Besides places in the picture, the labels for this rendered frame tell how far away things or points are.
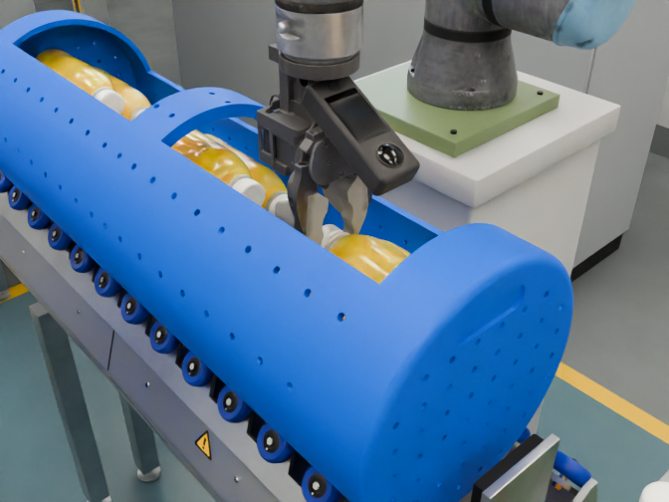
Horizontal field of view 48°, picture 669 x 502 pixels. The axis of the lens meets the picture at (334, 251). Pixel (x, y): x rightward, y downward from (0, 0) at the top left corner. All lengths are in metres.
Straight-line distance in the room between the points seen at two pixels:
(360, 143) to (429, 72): 0.40
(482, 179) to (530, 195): 0.15
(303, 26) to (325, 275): 0.20
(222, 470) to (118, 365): 0.25
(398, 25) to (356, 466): 2.13
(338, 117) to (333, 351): 0.20
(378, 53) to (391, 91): 1.65
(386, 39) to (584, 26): 1.82
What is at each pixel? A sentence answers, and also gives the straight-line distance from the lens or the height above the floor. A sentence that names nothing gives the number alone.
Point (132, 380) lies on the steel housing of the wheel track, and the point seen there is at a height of 0.86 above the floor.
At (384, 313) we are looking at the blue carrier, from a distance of 0.60.
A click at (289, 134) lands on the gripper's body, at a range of 0.69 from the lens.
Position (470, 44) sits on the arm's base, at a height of 1.25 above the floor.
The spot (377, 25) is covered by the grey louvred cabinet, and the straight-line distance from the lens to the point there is 2.70.
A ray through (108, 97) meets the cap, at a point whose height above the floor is 1.16.
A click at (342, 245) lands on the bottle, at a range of 0.72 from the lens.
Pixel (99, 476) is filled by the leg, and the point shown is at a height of 0.12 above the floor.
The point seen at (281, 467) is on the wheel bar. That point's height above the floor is 0.94.
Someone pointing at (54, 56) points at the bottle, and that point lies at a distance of 1.24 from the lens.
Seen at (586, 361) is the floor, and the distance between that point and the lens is 2.45.
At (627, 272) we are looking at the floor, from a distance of 2.87.
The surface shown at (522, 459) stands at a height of 1.05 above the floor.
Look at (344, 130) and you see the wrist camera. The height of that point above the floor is 1.30.
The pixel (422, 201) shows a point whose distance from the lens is 0.99.
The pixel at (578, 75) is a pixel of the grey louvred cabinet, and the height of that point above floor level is 0.80.
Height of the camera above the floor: 1.58
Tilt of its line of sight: 35 degrees down
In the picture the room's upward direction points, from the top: straight up
